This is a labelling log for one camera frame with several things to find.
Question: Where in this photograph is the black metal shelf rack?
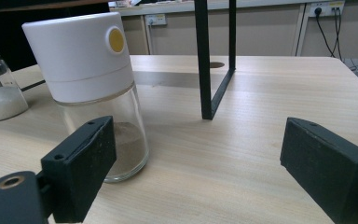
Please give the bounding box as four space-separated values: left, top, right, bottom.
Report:
21 0 237 121

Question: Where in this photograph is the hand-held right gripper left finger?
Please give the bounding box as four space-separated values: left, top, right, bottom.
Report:
40 116 117 224

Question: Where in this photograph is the metal-lid glass jar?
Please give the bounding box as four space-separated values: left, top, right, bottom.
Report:
0 41 30 123

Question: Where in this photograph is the black power cable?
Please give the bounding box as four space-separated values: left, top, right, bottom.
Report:
333 7 345 62
313 7 337 59

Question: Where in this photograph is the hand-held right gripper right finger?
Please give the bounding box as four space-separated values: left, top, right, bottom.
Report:
280 117 358 224

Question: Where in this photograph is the white wall socket with plugs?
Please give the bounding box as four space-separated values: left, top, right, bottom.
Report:
309 0 346 19

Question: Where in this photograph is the white cup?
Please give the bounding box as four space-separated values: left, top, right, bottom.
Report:
21 11 150 184

